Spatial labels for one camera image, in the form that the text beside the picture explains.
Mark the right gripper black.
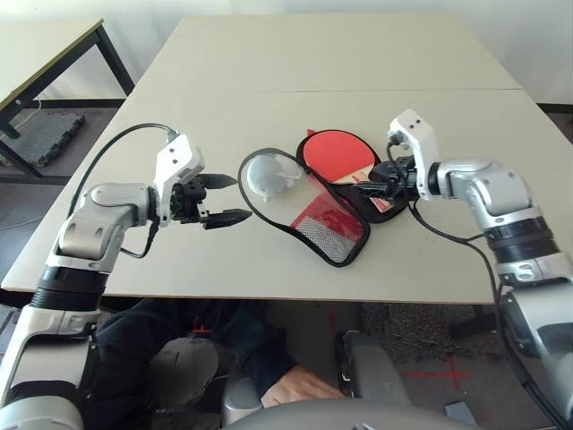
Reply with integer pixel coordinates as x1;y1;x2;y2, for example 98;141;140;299
352;155;421;202

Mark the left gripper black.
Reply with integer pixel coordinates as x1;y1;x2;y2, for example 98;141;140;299
171;173;253;231

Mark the red ping-pong paddle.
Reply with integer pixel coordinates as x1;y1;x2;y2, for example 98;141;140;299
305;130;402;214

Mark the grey plush toy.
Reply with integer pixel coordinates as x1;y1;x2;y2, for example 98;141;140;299
247;154;305;203

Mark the red black paddle case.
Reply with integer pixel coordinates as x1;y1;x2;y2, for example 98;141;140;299
236;128;411;269

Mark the bare person hand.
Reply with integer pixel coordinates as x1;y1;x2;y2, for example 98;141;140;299
261;365;345;409

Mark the dark speckled floor mat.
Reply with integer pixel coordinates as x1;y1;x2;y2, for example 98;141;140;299
357;302;505;362

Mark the person in dark jacket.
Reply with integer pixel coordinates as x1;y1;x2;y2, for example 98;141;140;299
82;297;297;430

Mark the black table base beam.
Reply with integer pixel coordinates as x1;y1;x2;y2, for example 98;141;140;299
449;306;500;340

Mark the grey robot right leg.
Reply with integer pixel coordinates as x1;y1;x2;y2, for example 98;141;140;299
334;330;418;405

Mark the grey robot leg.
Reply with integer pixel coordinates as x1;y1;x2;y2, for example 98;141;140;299
220;374;266;426
334;330;418;405

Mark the black foam floor mat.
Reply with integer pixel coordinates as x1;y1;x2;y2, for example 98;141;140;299
0;110;87;169

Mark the grey robot left leg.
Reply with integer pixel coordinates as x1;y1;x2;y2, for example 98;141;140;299
220;374;266;426

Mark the grey robot torso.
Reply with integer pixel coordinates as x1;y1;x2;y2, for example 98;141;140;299
222;397;487;430

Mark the small grey floor box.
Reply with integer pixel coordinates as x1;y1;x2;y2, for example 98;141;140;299
444;400;478;427

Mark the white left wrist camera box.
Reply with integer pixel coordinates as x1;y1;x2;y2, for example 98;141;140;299
153;132;206;228

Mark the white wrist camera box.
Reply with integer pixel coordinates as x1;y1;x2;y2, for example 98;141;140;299
153;132;206;228
386;108;439;201

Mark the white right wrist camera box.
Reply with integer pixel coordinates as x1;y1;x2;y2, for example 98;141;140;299
386;108;439;201

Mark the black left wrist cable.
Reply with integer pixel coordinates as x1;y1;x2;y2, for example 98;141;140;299
70;123;181;261

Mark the white cable by foam mat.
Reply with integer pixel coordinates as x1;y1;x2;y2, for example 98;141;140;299
16;97;45;132

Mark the beige side table black frame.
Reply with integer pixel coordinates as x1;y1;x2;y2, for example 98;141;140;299
0;17;136;181

